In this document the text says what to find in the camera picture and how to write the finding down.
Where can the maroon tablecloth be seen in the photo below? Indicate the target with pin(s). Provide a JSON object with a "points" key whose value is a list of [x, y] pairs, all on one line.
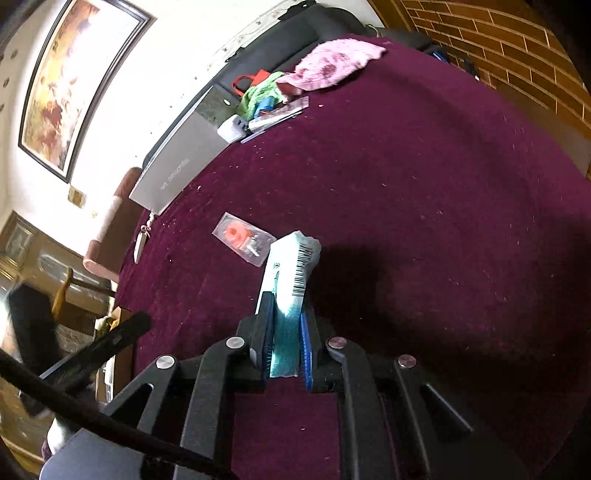
{"points": [[415, 230]]}

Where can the flat packet of pens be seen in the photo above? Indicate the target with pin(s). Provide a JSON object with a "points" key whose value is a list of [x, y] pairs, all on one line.
{"points": [[277, 117]]}

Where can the clear packet with orange part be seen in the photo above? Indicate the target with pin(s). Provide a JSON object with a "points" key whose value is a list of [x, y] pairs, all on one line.
{"points": [[240, 235]]}

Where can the teal tissue packet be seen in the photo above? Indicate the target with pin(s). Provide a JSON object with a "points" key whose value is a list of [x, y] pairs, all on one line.
{"points": [[288, 295]]}

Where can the wooden brick pattern counter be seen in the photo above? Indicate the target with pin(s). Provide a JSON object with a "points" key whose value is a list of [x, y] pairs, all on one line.
{"points": [[508, 41]]}

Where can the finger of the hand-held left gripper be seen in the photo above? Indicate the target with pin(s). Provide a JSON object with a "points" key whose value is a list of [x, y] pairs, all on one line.
{"points": [[34, 327], [101, 350]]}

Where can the pink cloth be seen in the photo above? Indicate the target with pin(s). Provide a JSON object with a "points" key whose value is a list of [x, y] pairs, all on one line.
{"points": [[332, 64]]}

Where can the red bag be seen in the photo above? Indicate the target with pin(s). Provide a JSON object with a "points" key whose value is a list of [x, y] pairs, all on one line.
{"points": [[251, 81]]}

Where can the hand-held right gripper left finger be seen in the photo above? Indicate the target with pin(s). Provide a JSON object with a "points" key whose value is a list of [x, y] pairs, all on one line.
{"points": [[266, 369]]}

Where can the white power adapter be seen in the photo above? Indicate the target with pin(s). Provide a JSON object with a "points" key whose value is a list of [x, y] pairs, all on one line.
{"points": [[232, 129]]}

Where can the framed painting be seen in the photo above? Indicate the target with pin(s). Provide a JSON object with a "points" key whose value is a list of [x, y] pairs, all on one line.
{"points": [[69, 83]]}

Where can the silver grey box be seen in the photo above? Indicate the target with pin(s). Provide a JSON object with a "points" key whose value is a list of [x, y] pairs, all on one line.
{"points": [[184, 157]]}

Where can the black sofa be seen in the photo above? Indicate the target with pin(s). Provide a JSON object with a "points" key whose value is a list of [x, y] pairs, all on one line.
{"points": [[286, 41]]}

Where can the green cloth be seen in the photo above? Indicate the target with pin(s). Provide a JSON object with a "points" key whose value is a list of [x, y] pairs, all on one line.
{"points": [[256, 94]]}

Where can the gold wall switch plate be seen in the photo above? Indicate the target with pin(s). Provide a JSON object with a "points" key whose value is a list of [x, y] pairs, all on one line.
{"points": [[77, 195]]}

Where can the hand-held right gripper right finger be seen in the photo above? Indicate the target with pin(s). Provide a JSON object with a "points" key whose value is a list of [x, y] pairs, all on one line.
{"points": [[305, 364]]}

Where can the wooden box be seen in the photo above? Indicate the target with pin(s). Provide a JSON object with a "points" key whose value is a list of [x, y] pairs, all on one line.
{"points": [[115, 318]]}

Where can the small blue object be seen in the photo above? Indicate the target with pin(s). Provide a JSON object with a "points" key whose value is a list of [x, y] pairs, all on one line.
{"points": [[267, 105]]}

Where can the pink upholstered chair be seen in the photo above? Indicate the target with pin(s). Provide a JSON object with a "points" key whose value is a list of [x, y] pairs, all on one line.
{"points": [[115, 226]]}

